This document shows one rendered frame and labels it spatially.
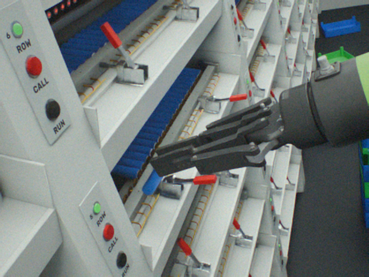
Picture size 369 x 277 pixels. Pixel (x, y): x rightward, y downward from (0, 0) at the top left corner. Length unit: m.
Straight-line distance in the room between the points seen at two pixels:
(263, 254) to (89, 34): 0.89
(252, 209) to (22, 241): 0.90
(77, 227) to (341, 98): 0.30
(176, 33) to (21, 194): 0.45
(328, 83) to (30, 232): 0.33
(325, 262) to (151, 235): 1.25
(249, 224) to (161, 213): 0.55
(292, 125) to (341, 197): 1.60
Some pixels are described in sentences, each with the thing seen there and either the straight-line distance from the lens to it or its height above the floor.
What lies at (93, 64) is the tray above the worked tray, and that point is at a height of 1.18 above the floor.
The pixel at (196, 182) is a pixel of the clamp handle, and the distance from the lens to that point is 0.66.
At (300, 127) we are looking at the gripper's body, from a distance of 0.50.
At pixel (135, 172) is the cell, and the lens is 0.70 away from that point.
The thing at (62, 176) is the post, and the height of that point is 1.15.
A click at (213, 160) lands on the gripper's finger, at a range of 0.53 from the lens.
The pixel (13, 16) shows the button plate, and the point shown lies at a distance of 0.39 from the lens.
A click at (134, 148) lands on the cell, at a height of 0.99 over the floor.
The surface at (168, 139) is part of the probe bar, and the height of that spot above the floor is 0.98.
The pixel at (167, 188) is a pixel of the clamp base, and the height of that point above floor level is 0.96.
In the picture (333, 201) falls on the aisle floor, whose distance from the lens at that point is 2.07.
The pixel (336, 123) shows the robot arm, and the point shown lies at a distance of 0.48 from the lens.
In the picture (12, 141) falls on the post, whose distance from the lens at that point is 0.39.
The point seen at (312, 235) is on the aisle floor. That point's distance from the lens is 1.92.
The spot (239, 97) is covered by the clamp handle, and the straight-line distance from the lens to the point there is 0.87.
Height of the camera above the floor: 1.34
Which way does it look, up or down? 29 degrees down
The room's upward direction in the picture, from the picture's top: 16 degrees counter-clockwise
